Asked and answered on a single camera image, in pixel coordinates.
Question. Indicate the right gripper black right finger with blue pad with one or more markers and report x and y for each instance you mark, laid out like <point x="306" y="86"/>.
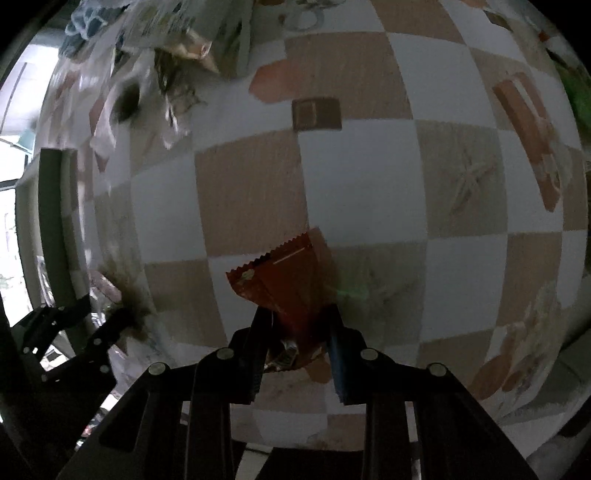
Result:
<point x="417" y="419"/>

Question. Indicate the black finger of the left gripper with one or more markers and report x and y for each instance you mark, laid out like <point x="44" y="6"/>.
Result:
<point x="94" y="347"/>
<point x="35" y="332"/>

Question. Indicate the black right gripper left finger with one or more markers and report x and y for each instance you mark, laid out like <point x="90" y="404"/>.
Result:
<point x="175" y="423"/>

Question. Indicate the red snack packet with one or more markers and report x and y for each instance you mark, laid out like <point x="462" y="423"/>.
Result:
<point x="296" y="282"/>

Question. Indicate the white green snack bag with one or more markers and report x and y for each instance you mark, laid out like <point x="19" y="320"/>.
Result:
<point x="215" y="33"/>

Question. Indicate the dark green storage bin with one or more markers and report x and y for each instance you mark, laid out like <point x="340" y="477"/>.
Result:
<point x="48" y="229"/>

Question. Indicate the checkered patterned tablecloth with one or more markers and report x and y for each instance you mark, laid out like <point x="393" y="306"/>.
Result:
<point x="432" y="143"/>

